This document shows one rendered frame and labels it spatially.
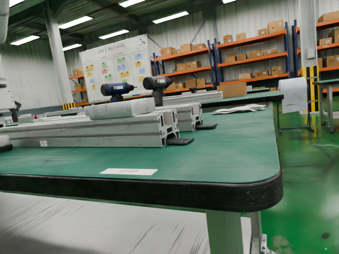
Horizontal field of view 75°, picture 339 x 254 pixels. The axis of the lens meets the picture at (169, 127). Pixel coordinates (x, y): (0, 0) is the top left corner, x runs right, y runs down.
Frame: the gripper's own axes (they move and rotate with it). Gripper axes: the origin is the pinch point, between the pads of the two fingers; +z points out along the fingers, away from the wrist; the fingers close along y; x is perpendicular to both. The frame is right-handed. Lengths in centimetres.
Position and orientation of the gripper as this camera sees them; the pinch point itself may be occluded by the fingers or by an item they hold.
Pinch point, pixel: (4, 121)
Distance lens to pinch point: 124.7
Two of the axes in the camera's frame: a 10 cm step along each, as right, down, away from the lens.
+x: 8.6, -0.5, -5.0
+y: -4.9, 1.9, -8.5
